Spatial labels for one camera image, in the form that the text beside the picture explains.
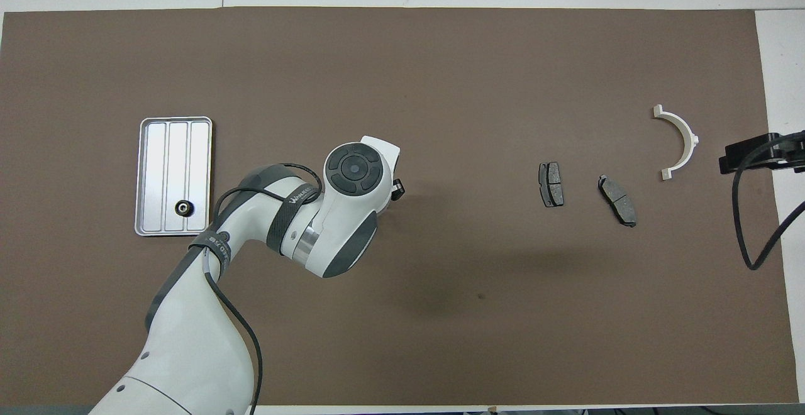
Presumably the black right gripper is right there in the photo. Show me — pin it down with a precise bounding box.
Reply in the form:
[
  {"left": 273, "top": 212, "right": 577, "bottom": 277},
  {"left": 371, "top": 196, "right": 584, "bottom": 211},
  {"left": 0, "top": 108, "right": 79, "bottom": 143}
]
[{"left": 719, "top": 131, "right": 805, "bottom": 175}]

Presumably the silver metal tray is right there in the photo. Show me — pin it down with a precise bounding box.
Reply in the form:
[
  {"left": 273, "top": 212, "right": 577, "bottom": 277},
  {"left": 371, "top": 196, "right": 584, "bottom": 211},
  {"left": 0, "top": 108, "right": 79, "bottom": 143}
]
[{"left": 134, "top": 116, "right": 214, "bottom": 238}]

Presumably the brown table mat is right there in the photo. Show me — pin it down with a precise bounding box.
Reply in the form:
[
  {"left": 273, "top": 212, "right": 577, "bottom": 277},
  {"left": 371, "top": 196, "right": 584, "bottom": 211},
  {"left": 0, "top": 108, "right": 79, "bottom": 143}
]
[{"left": 0, "top": 6, "right": 800, "bottom": 407}]

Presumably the long dark brake pad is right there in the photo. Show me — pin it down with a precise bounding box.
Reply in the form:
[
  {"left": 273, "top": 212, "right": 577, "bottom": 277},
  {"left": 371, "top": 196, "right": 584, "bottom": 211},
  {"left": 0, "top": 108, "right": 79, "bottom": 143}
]
[{"left": 597, "top": 174, "right": 638, "bottom": 229}]

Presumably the short dark brake pad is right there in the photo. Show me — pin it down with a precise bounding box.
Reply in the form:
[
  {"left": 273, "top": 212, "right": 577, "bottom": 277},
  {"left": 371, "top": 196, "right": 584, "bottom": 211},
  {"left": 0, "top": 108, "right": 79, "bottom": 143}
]
[{"left": 538, "top": 161, "right": 566, "bottom": 209}]

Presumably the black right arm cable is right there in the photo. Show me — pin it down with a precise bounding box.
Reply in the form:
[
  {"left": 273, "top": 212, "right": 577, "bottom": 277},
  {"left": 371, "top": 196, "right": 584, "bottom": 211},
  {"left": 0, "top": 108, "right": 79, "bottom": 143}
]
[{"left": 731, "top": 131, "right": 805, "bottom": 272}]

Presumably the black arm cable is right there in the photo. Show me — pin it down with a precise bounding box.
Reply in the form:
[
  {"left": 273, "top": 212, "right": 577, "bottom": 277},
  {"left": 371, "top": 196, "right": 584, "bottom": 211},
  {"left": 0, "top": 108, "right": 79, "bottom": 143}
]
[
  {"left": 731, "top": 131, "right": 805, "bottom": 272},
  {"left": 200, "top": 162, "right": 325, "bottom": 415}
]

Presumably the white semicircular bracket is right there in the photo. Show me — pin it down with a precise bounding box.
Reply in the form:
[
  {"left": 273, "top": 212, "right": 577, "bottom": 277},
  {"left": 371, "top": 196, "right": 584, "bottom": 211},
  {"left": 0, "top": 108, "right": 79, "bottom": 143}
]
[{"left": 652, "top": 104, "right": 701, "bottom": 181}]

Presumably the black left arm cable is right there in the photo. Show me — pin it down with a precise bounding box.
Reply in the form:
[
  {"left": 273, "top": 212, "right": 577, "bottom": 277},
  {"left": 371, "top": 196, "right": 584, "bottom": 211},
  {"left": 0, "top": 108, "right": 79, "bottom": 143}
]
[{"left": 200, "top": 162, "right": 325, "bottom": 415}]

